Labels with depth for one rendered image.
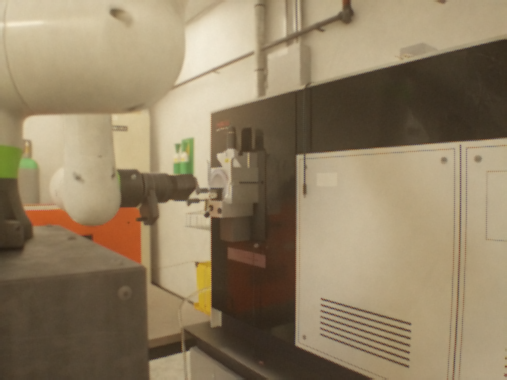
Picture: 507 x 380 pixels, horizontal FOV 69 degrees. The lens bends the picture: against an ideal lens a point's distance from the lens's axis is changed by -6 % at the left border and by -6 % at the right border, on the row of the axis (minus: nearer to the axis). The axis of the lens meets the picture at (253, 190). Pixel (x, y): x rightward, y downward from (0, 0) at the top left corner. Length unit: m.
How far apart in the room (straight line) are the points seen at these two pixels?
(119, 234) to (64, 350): 1.05
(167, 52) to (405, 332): 0.65
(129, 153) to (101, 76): 3.85
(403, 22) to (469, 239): 1.67
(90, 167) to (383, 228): 0.56
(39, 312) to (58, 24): 0.22
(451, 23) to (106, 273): 2.00
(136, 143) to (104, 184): 3.49
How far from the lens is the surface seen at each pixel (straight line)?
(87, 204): 0.75
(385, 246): 0.80
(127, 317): 0.27
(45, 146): 4.37
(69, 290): 0.26
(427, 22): 2.18
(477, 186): 0.71
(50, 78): 0.37
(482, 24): 2.05
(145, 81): 0.35
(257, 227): 1.09
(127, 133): 4.21
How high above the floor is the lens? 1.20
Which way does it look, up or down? 1 degrees down
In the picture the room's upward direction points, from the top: straight up
